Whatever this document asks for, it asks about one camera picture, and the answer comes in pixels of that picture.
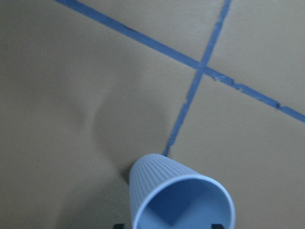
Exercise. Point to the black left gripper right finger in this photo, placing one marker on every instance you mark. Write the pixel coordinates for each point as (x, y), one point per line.
(217, 226)

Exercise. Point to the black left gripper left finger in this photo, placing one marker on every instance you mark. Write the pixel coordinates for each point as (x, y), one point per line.
(119, 226)

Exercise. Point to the blue ribbed cup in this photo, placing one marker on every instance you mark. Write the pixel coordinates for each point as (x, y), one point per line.
(165, 194)

